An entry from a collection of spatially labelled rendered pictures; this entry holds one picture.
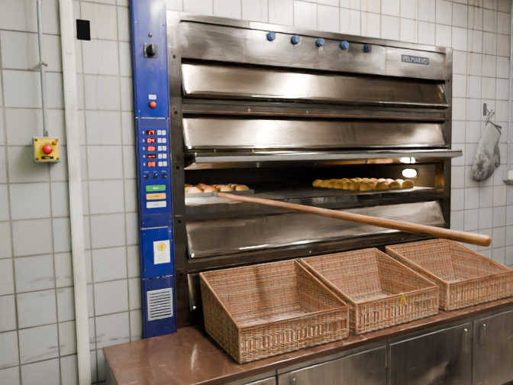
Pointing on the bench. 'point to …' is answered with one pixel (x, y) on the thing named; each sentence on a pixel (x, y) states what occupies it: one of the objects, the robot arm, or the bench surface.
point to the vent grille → (159, 304)
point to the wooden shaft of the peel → (372, 221)
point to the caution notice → (162, 251)
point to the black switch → (150, 50)
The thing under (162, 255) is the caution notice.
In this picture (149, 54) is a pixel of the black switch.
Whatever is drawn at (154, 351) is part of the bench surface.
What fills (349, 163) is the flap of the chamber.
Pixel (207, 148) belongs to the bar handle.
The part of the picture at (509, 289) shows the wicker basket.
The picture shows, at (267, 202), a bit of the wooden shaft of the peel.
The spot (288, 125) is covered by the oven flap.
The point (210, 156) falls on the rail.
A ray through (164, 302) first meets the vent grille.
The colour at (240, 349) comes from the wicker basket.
